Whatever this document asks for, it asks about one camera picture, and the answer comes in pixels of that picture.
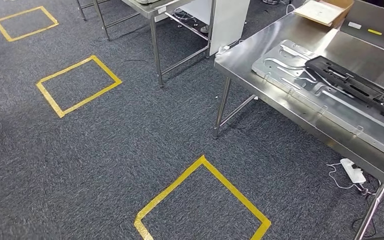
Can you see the black plastic car part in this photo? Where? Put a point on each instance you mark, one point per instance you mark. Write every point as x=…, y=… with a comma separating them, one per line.
x=344, y=79

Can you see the stainless steel workbench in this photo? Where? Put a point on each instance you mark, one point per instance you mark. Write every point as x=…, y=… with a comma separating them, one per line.
x=245, y=59

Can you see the stainless steel table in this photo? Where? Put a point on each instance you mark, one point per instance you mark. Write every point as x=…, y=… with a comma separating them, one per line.
x=101, y=20
x=156, y=49

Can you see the white panel board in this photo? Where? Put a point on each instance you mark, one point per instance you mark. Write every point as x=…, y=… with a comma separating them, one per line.
x=228, y=26

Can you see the cardboard box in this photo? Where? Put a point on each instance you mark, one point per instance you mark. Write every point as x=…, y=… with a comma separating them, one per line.
x=318, y=11

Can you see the white laptop sticker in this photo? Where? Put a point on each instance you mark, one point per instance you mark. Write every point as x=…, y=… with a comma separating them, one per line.
x=354, y=25

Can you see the yellow laptop sticker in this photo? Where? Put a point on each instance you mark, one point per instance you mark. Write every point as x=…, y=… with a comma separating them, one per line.
x=374, y=32

